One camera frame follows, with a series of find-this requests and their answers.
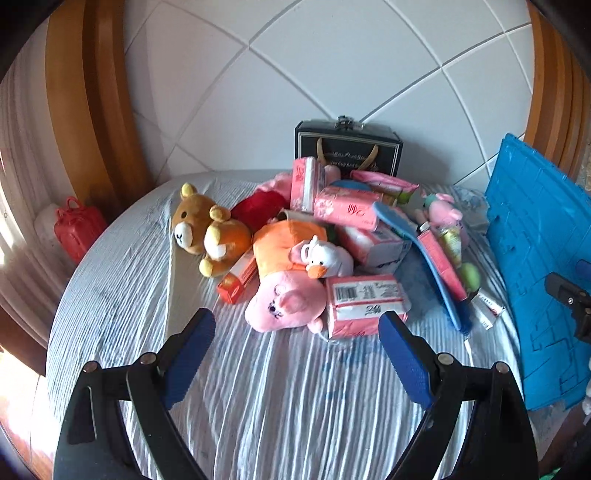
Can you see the striped white bed sheet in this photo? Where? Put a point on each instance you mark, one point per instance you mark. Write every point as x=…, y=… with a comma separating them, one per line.
x=284, y=405

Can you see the wooden door frame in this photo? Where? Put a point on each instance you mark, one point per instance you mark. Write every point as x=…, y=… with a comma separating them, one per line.
x=559, y=120

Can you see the orange small box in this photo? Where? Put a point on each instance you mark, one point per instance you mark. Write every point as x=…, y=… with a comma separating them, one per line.
x=233, y=284

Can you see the white tube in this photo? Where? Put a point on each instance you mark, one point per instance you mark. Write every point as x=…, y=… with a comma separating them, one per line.
x=486, y=308

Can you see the black gift box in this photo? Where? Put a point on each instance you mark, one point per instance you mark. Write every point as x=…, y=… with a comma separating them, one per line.
x=350, y=145

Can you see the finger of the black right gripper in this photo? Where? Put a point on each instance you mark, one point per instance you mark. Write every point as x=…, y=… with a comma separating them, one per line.
x=576, y=299

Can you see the upright pink tissue pack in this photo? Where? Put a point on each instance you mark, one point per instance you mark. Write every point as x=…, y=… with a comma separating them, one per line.
x=308, y=179

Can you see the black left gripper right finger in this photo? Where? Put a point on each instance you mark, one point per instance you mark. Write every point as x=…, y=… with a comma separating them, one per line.
x=499, y=443

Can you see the red plastic bag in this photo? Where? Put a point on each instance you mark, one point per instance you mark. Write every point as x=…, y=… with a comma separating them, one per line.
x=77, y=227

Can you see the pink green wipes pack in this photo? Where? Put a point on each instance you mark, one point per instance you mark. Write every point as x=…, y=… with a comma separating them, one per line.
x=396, y=187

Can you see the pink pig small plush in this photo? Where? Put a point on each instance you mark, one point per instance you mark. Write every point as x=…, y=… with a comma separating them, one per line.
x=441, y=211

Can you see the blue plastic crate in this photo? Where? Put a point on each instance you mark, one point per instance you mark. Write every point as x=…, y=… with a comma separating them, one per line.
x=539, y=223

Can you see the white duck plush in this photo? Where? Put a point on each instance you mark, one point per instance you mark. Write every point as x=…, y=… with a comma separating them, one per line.
x=322, y=259

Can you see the pink white tissue pack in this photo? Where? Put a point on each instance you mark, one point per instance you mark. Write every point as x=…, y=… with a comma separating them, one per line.
x=356, y=304

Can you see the wooden bed post left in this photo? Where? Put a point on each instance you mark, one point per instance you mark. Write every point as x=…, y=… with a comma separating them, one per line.
x=90, y=106

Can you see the orange plush toy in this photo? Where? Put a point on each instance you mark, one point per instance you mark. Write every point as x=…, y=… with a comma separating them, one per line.
x=273, y=243

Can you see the red plush toy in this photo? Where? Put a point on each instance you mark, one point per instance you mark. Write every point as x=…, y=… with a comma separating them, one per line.
x=256, y=210

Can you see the brown teddy bear plush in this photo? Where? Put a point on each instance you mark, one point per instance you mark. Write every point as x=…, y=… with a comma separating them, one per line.
x=201, y=227

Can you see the green ball toy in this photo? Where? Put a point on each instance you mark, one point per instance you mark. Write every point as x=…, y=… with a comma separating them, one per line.
x=470, y=276

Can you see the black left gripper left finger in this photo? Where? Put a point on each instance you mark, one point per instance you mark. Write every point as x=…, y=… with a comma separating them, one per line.
x=93, y=443

